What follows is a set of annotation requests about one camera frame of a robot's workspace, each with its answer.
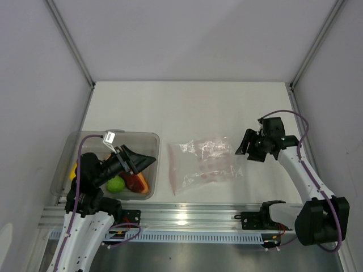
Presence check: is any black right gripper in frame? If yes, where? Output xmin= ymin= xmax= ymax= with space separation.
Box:
xmin=234 ymin=129 xmax=269 ymax=163

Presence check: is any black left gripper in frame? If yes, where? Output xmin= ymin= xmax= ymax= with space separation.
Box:
xmin=94 ymin=143 xmax=155 ymax=186

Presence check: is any orange red toy hot dog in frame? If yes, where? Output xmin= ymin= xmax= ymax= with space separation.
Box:
xmin=119 ymin=172 xmax=150 ymax=194

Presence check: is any clear pink zip top bag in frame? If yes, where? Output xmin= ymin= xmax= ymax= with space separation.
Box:
xmin=167 ymin=136 xmax=243 ymax=195

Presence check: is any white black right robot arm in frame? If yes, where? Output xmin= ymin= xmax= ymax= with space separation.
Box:
xmin=235 ymin=117 xmax=350 ymax=251

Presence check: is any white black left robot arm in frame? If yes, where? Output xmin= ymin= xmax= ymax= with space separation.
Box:
xmin=48 ymin=145 xmax=156 ymax=271

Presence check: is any clear grey plastic bin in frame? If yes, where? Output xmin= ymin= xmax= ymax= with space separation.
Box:
xmin=50 ymin=130 xmax=159 ymax=201

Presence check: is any green toy lime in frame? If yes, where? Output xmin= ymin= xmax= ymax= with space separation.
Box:
xmin=105 ymin=176 xmax=125 ymax=193

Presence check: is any yellow toy fruit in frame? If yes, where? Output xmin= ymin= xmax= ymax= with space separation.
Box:
xmin=69 ymin=163 xmax=77 ymax=181

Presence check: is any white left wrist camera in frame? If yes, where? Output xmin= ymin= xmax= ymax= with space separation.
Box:
xmin=103 ymin=131 xmax=117 ymax=154

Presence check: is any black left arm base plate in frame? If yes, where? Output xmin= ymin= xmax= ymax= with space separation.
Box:
xmin=120 ymin=209 xmax=141 ymax=226

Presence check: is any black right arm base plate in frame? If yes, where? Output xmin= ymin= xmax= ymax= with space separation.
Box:
xmin=234 ymin=211 xmax=291 ymax=231

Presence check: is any white slotted cable duct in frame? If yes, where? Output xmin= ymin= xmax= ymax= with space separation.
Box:
xmin=49 ymin=230 xmax=265 ymax=245

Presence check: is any left aluminium frame post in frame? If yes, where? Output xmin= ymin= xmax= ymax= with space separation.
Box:
xmin=44 ymin=0 xmax=95 ymax=89

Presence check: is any aluminium frame post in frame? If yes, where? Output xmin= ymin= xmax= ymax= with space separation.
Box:
xmin=289 ymin=0 xmax=348 ymax=91
xmin=44 ymin=0 xmax=95 ymax=89

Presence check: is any right aluminium frame post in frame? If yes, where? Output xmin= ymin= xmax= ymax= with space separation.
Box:
xmin=289 ymin=0 xmax=348 ymax=91

